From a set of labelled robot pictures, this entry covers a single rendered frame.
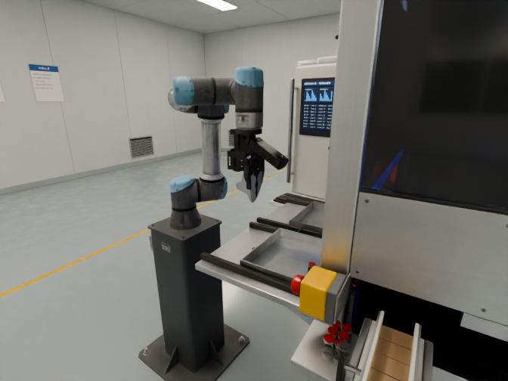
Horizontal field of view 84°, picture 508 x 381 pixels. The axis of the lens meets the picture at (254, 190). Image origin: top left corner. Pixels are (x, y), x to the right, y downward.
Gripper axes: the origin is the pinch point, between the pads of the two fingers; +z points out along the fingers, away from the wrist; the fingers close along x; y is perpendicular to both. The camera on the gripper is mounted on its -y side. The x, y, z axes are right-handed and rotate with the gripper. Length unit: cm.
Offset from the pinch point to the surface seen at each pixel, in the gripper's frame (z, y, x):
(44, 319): 111, 153, 11
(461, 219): -9.6, -47.0, 12.9
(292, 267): 21.0, -11.6, -3.2
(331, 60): -47, 10, -91
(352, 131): -22.4, -28.3, 12.8
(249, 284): 21.3, -4.9, 10.4
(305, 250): 21.0, -11.4, -14.8
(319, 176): 16, 10, -90
